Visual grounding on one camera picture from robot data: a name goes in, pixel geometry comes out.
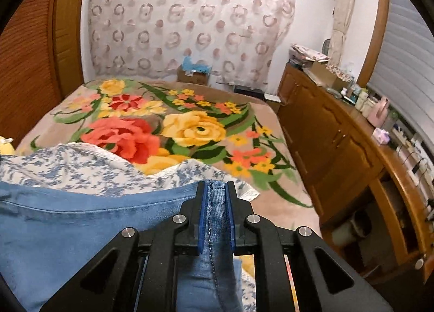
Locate pink bottle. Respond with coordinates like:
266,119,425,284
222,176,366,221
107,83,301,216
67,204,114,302
367,96,389,128

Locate wooden louvered wardrobe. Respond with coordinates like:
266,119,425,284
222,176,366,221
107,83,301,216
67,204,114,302
1,0,84,147

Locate beige side curtain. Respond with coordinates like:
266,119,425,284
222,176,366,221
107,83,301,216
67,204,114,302
329,0,355,66

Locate floral fleece blanket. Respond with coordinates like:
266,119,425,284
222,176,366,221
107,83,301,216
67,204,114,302
18,78,319,230

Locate yellow plush toy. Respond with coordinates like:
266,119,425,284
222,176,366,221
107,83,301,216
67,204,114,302
0,136,15,155

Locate grey window blind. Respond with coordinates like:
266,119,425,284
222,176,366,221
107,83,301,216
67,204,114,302
368,0,434,151

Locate blue denim jeans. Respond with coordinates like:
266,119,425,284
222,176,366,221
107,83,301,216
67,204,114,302
1,180,243,311

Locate cardboard box on cabinet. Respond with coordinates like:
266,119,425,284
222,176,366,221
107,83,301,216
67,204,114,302
305,62,351,91

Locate blue white floral quilt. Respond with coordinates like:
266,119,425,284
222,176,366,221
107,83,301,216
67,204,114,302
1,144,256,311

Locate cardboard box with blue bag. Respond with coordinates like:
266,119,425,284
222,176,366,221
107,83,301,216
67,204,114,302
177,56,212,86

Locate wooden sideboard cabinet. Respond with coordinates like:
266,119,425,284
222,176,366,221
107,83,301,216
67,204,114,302
278,65,433,284

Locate circle patterned sheer curtain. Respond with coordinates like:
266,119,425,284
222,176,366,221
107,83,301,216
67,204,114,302
88,0,295,89

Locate stack of papers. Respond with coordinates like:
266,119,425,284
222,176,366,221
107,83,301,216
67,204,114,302
289,43,330,68

